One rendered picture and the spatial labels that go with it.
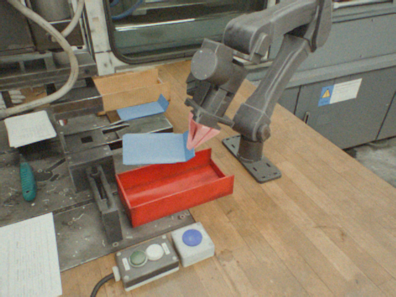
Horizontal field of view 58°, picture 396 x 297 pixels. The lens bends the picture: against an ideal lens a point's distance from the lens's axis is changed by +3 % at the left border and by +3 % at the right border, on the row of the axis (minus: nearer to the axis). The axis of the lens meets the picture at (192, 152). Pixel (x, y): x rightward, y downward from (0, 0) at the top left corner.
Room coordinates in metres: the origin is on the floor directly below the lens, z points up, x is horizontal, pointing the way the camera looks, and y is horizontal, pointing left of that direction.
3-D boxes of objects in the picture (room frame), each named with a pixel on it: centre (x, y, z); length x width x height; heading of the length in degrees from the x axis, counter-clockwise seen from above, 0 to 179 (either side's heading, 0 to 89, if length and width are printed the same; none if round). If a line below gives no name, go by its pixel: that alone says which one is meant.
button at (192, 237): (0.44, 0.00, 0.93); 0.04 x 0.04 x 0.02
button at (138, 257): (0.39, 0.10, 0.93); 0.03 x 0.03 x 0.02
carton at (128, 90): (1.06, 0.21, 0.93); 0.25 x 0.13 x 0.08; 115
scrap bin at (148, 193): (0.60, 0.04, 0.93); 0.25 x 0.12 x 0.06; 115
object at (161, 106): (0.95, 0.16, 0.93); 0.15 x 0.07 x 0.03; 114
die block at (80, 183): (0.71, 0.27, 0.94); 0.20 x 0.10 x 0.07; 25
